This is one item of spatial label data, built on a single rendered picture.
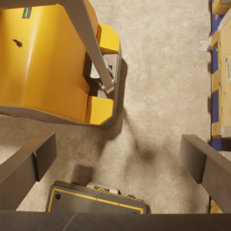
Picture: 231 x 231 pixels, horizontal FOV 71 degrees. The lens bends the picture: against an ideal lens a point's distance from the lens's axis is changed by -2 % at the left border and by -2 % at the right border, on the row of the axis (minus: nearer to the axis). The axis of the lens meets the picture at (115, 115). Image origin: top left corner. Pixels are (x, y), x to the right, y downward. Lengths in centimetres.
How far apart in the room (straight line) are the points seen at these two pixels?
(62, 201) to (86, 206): 17
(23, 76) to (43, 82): 9
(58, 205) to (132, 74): 126
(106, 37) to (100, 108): 57
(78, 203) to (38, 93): 83
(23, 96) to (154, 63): 125
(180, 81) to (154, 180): 93
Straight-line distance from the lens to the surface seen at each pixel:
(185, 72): 172
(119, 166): 153
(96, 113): 120
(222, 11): 173
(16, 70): 86
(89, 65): 123
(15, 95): 81
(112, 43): 141
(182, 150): 17
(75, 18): 61
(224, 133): 119
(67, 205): 135
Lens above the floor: 151
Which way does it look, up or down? 79 degrees down
